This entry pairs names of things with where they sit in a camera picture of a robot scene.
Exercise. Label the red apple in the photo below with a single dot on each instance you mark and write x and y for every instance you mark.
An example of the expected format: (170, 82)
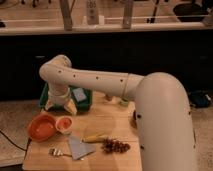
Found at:
(64, 123)

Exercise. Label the blue sponge in tray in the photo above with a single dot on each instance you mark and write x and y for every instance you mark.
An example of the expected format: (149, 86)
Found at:
(79, 94)

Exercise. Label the white rail shelf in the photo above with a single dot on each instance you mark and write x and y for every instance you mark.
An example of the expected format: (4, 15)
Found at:
(108, 28)

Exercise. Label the blue object on floor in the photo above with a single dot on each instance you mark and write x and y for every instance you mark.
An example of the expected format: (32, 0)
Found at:
(200, 99)

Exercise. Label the bunch of dark grapes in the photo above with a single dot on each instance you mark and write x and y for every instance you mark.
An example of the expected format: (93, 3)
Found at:
(112, 145)

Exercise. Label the small green cup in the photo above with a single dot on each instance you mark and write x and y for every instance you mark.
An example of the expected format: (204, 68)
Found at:
(124, 102)

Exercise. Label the orange plastic bowl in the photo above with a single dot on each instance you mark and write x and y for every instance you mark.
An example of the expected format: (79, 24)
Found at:
(41, 127)

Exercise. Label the yellow banana toy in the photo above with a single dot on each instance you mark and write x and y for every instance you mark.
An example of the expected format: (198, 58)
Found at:
(95, 138)

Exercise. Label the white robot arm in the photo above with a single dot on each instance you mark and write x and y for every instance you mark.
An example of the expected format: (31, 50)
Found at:
(165, 129)

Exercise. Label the green plastic tray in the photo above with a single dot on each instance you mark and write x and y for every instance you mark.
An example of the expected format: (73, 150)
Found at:
(81, 106)

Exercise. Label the blue-grey cloth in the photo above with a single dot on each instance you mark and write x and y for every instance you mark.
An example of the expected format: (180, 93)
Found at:
(79, 148)

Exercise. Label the dark bowl with white item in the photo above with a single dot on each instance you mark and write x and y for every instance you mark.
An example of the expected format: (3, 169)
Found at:
(134, 119)

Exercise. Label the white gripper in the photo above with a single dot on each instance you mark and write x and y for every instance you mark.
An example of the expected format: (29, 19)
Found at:
(60, 95)

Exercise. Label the wooden board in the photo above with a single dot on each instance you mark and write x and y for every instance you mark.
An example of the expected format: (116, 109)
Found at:
(104, 117)

